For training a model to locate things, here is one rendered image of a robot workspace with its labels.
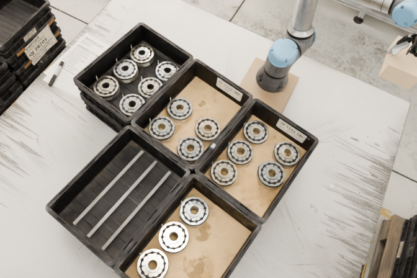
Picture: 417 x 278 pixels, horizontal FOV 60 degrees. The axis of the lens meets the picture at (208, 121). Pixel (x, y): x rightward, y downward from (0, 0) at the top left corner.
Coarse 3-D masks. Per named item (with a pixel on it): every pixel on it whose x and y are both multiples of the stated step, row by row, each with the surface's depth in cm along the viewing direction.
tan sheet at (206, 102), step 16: (192, 80) 156; (192, 96) 152; (208, 96) 153; (224, 96) 153; (192, 112) 148; (208, 112) 149; (224, 112) 149; (160, 128) 144; (176, 128) 144; (192, 128) 145; (176, 144) 141; (208, 144) 142
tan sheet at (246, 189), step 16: (272, 128) 148; (272, 144) 144; (256, 160) 141; (272, 160) 141; (208, 176) 136; (240, 176) 137; (272, 176) 138; (288, 176) 138; (240, 192) 134; (256, 192) 134; (272, 192) 135; (256, 208) 132
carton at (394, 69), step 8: (408, 48) 135; (392, 56) 132; (400, 56) 133; (408, 56) 133; (384, 64) 138; (392, 64) 131; (400, 64) 131; (408, 64) 131; (416, 64) 132; (384, 72) 134; (392, 72) 132; (400, 72) 131; (408, 72) 130; (416, 72) 130; (392, 80) 135; (400, 80) 134; (408, 80) 132; (416, 80) 130; (408, 88) 135
